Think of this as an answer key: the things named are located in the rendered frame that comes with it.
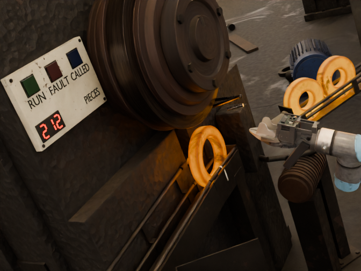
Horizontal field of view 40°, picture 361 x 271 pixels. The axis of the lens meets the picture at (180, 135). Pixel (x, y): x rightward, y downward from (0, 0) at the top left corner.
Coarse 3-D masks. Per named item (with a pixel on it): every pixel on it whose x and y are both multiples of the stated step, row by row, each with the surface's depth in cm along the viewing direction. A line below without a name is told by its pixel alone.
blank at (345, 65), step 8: (336, 56) 180; (344, 56) 181; (328, 64) 178; (336, 64) 180; (344, 64) 181; (352, 64) 183; (320, 72) 179; (328, 72) 179; (344, 72) 183; (352, 72) 184; (320, 80) 179; (328, 80) 180; (344, 80) 184; (328, 88) 181; (336, 88) 182; (344, 88) 184; (344, 96) 185
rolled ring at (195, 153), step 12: (204, 132) 150; (216, 132) 156; (192, 144) 147; (216, 144) 158; (192, 156) 146; (216, 156) 159; (192, 168) 147; (204, 168) 148; (216, 168) 157; (204, 180) 148
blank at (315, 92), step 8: (296, 80) 177; (304, 80) 175; (312, 80) 177; (288, 88) 176; (296, 88) 175; (304, 88) 176; (312, 88) 178; (320, 88) 179; (288, 96) 175; (296, 96) 175; (312, 96) 179; (320, 96) 180; (288, 104) 175; (296, 104) 176; (312, 104) 180; (296, 112) 177
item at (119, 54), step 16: (112, 0) 124; (128, 0) 121; (112, 16) 122; (128, 16) 121; (112, 32) 122; (128, 32) 120; (112, 48) 122; (128, 48) 120; (112, 64) 124; (128, 64) 120; (128, 80) 123; (144, 80) 124; (128, 96) 127; (144, 96) 124; (144, 112) 130; (160, 112) 129; (208, 112) 149; (176, 128) 135
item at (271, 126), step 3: (264, 117) 155; (267, 117) 155; (264, 120) 156; (267, 120) 155; (270, 120) 155; (267, 123) 156; (270, 123) 155; (267, 126) 156; (270, 126) 156; (273, 126) 155; (276, 126) 155; (252, 129) 158; (255, 129) 158; (270, 129) 156; (273, 129) 156; (276, 135) 156
